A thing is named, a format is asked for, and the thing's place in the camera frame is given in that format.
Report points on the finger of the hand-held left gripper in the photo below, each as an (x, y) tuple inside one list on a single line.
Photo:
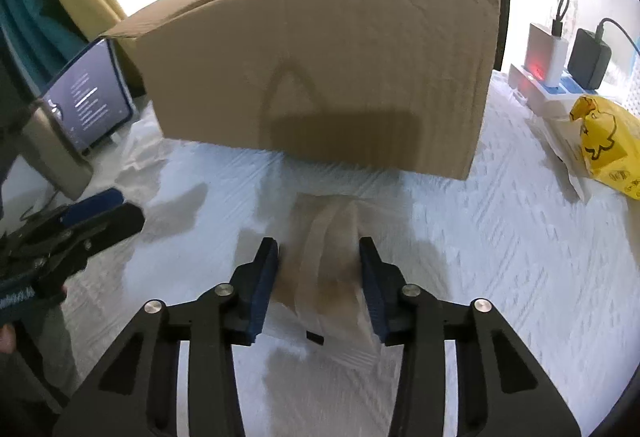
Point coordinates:
[(92, 207), (110, 227)]

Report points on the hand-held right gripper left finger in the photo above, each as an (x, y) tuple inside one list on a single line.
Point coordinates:
[(262, 292)]

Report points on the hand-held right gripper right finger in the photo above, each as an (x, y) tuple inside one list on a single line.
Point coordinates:
[(375, 292)]

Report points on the clear plastic wrapper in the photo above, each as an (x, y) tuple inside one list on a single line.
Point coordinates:
[(325, 267)]

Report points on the brown cardboard box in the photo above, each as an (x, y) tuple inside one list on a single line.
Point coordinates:
[(325, 67)]

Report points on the person's left hand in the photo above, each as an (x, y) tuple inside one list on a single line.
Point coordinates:
[(7, 339)]

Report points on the crumpled clear plastic sheet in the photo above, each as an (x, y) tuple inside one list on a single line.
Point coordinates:
[(142, 147)]

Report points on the tablet with dark screen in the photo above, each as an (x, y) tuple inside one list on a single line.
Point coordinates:
[(90, 97)]

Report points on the white textured table cover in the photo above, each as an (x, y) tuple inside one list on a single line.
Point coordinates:
[(500, 267)]

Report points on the teal curtain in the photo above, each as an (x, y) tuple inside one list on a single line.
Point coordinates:
[(30, 32)]

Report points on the white paper packet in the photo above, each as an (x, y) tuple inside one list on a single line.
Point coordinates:
[(565, 137)]

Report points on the white power strip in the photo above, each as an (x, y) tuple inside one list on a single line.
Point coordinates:
[(550, 99)]

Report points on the yellow plastic bag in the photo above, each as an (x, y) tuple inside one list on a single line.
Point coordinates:
[(610, 142)]

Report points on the white charger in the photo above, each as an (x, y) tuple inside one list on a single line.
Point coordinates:
[(542, 47)]

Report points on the black charger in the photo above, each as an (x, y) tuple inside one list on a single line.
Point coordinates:
[(587, 59)]

